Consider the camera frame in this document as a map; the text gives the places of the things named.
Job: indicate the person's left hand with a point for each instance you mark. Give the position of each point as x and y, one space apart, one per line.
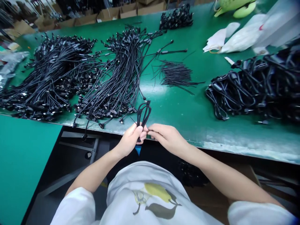
128 140

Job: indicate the person's right hand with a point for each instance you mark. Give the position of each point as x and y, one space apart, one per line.
166 137

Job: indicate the black twist tie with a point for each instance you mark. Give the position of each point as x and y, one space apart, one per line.
134 121

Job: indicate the blue object under table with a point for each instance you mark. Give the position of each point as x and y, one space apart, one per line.
138 150

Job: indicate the person's body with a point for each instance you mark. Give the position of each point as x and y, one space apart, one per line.
150 194

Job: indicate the pile of black twist ties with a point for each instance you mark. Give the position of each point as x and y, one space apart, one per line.
174 74

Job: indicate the white plastic bags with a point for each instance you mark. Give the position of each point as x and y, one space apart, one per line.
248 35

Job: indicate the row of cardboard boxes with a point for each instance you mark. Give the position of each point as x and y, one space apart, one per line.
77 16

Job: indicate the crumpled clear plastic bag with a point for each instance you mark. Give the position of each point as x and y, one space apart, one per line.
10 65

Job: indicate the green plastic container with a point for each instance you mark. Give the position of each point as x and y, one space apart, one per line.
234 7

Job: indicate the grey metal table frame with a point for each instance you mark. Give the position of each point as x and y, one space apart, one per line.
79 152

